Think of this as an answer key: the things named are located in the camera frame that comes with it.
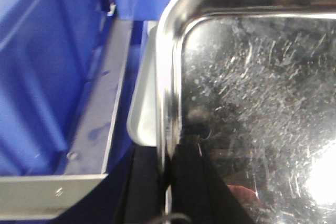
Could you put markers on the blue bin upper left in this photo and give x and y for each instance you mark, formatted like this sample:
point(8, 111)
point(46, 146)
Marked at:
point(48, 52)

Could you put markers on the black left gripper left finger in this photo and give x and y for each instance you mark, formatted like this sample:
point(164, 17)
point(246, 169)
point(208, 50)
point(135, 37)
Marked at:
point(141, 201)

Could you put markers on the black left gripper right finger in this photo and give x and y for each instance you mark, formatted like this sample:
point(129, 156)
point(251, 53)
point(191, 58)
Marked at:
point(199, 192)

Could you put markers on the stainless steel shelf front rail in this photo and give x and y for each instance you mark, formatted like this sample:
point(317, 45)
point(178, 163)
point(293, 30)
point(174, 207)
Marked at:
point(43, 197)

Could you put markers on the silver tray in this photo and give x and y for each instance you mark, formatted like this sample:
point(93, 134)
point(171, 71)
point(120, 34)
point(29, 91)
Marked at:
point(141, 122)
point(258, 92)

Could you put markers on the left steel shelf divider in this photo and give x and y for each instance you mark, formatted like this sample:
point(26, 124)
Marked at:
point(92, 139)

